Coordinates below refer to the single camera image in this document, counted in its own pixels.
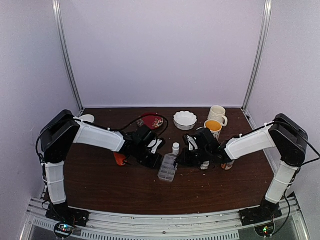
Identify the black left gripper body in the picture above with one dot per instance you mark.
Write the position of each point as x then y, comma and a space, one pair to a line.
144, 159

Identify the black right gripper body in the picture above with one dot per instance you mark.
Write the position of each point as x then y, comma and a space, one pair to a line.
195, 160

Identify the orange pill bottle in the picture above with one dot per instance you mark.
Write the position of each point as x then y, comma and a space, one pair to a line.
121, 159

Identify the clear plastic pill organizer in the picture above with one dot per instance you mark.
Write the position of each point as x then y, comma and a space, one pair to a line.
168, 168

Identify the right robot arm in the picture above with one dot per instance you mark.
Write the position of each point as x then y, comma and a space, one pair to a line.
282, 133

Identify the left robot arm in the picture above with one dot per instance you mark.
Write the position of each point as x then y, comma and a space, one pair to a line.
57, 137

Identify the small white pill bottle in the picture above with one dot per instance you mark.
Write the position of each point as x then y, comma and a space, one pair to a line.
205, 165

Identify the floral mug yellow inside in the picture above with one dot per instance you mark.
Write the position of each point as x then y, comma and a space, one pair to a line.
214, 126

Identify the white scalloped bowl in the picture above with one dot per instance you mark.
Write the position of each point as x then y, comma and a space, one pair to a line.
185, 120

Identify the red floral plate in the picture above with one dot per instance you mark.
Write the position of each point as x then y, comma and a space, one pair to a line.
150, 119

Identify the amber bottle grey cap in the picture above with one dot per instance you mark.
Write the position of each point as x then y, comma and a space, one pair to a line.
227, 166

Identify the cream textured mug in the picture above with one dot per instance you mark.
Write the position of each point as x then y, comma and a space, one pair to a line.
218, 113

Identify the plain white ceramic bowl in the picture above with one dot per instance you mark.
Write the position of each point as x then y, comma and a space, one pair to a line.
87, 118

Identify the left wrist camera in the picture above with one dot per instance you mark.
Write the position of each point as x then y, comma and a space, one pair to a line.
145, 139

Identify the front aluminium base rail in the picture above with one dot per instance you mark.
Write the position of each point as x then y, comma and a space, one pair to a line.
223, 225

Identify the right aluminium frame post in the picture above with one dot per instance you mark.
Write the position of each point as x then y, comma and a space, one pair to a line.
264, 30

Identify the aluminium frame post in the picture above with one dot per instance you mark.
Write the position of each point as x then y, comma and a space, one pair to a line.
264, 30
56, 4

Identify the left aluminium frame post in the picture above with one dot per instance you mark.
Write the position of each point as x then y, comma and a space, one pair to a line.
56, 4

